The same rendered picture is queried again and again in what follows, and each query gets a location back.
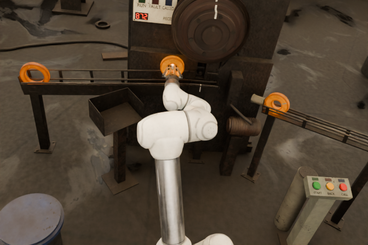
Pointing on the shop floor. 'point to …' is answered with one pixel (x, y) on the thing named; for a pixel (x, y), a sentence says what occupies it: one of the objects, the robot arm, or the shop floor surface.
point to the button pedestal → (315, 209)
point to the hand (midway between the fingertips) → (172, 64)
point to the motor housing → (241, 124)
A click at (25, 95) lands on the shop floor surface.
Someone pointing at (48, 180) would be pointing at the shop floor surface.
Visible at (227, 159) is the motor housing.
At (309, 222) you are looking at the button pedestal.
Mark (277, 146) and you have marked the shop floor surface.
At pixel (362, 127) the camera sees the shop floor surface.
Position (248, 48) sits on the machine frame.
